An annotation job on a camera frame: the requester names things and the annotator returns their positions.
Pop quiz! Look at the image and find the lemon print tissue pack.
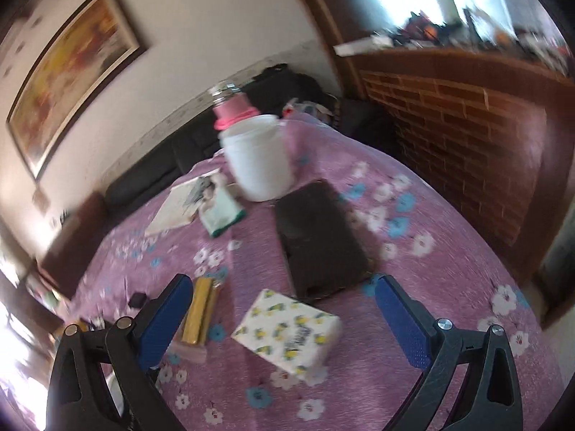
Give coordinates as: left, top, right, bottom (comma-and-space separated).
231, 289, 342, 379

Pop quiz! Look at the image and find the brown armchair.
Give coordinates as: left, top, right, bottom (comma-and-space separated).
37, 192, 109, 300

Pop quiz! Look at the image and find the purple floral tablecloth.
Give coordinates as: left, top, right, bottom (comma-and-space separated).
70, 116, 563, 430

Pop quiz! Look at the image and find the white paper notebook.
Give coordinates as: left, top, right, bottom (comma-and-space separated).
144, 168, 220, 236

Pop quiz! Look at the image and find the brick pattern counter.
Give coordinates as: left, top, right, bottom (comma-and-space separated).
331, 35, 575, 279

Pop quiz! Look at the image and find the framed landscape painting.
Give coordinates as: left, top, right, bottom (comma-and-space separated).
6, 0, 147, 181

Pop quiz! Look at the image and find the black leather sofa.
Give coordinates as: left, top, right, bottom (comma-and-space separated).
103, 63, 334, 213

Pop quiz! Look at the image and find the black charger with cable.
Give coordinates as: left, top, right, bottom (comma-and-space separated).
128, 292, 148, 309

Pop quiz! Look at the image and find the small wall plaque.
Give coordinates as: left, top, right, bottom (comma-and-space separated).
31, 187, 51, 215

